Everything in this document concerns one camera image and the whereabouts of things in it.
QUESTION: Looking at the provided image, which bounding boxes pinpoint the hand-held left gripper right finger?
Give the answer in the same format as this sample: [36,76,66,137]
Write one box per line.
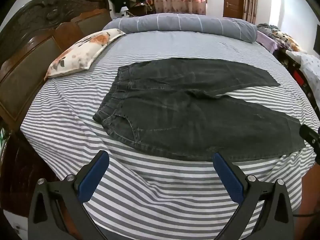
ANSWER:
[212,152,295,240]

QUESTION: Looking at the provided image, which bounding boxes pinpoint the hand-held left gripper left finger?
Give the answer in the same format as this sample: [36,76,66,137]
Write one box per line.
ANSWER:
[27,150,110,240]

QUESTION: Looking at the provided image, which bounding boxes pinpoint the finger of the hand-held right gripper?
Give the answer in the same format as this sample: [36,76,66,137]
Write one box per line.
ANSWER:
[299,124,320,153]

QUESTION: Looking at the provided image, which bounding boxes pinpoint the dark grey denim pants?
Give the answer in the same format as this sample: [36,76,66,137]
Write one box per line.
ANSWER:
[93,58,307,162]

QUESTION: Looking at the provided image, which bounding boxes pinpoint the bed with striped sheet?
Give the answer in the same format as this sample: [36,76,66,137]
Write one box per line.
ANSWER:
[19,17,318,240]

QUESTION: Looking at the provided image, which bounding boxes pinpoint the dark wooden nightstand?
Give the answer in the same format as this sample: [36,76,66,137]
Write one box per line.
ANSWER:
[0,130,50,218]

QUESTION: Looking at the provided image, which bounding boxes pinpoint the pile of mixed bedding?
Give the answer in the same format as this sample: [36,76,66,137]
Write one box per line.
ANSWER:
[256,24,308,54]

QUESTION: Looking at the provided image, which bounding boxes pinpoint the floral pillow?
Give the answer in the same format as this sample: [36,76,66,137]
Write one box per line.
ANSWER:
[44,29,126,81]

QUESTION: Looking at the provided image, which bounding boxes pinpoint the dark carved wooden headboard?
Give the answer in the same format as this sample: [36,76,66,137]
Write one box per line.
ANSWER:
[0,0,113,130]

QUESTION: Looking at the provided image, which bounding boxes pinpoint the rolled grey checked duvet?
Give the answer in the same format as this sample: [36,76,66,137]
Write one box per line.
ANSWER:
[102,13,258,43]

